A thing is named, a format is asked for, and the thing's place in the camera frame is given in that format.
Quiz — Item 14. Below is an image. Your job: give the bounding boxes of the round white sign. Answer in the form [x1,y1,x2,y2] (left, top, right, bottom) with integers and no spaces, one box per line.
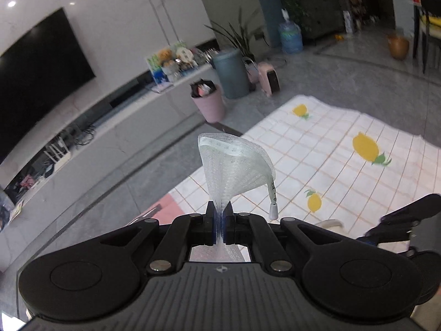
[176,46,194,68]

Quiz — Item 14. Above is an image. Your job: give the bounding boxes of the dark cabinet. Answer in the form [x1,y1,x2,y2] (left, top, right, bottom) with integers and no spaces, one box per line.
[293,0,347,40]

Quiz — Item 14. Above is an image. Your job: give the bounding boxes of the black cables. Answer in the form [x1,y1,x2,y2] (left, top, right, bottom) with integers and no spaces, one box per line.
[74,124,96,144]

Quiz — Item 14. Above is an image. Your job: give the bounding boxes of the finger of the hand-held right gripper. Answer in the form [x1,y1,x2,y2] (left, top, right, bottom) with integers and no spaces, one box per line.
[356,226,414,247]
[378,194,441,226]

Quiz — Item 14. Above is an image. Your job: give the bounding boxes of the pink handled bag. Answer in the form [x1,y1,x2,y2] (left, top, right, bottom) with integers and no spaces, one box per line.
[243,57,260,84]

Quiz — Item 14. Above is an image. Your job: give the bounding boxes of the pink heater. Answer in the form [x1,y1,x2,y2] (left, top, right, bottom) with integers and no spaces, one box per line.
[257,61,281,97]

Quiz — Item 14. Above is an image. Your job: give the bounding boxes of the black chair with yellow cushion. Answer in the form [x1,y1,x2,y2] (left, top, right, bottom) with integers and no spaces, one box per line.
[412,0,441,75]

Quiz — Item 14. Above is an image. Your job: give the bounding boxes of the shoe rack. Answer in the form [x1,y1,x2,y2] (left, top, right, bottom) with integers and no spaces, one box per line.
[345,0,373,31]

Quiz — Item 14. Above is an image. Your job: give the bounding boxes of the teddy bear bouquet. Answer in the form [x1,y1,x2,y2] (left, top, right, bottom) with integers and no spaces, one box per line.
[157,50,177,81]

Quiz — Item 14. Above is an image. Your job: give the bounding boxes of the long-leaf potted plant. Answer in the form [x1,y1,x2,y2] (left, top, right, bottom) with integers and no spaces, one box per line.
[203,7,273,63]

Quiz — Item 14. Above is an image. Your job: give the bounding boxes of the checkered lemon print blanket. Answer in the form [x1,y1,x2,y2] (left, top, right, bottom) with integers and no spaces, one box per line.
[172,95,441,246]

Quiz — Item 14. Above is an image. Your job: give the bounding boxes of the white mesh net bag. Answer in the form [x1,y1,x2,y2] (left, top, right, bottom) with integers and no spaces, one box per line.
[197,132,279,264]

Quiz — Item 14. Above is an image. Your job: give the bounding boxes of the pink trash bin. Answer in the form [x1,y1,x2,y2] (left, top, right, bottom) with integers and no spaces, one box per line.
[190,80,226,124]

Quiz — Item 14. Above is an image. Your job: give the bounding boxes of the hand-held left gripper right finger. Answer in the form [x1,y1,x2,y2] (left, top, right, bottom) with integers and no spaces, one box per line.
[222,203,340,274]

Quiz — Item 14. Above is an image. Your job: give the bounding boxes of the flat book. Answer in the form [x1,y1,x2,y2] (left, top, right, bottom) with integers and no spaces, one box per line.
[150,81,175,94]

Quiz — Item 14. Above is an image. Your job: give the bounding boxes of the white marble tv console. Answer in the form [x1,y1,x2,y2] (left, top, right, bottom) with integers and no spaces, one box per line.
[0,65,222,245]

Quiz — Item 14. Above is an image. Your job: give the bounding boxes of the blue water jug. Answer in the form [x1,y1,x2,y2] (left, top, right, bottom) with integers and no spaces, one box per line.
[278,9,304,55]

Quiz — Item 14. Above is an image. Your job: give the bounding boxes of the golden pot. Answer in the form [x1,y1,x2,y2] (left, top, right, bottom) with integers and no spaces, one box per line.
[388,34,410,59]

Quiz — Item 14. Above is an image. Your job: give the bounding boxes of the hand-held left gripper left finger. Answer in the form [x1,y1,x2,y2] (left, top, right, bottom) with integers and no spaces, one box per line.
[98,202,219,276]

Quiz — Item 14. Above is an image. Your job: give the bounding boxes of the white router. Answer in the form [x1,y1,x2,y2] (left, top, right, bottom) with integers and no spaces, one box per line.
[45,138,73,172]

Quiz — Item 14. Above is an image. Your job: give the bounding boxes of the black wall television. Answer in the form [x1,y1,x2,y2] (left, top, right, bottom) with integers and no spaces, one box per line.
[0,7,96,164]

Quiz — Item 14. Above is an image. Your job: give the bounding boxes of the grey-blue trash can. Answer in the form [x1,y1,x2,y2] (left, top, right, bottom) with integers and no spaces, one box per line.
[211,49,250,99]

